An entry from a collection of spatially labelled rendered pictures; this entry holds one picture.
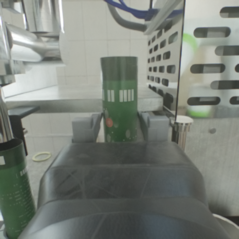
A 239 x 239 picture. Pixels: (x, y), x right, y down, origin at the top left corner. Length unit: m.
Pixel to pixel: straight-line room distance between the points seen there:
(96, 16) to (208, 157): 1.56
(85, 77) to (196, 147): 1.48
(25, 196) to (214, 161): 0.23
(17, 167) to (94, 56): 1.51
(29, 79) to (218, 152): 0.35
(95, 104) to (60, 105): 0.05
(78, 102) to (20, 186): 0.12
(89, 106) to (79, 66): 1.43
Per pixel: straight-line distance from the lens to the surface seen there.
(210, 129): 0.24
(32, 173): 0.48
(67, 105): 0.25
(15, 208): 0.21
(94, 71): 1.64
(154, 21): 0.33
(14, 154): 0.18
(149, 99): 0.24
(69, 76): 1.69
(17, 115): 0.22
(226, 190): 0.30
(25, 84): 0.37
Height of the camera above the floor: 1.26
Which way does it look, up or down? 17 degrees down
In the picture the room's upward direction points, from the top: 1 degrees counter-clockwise
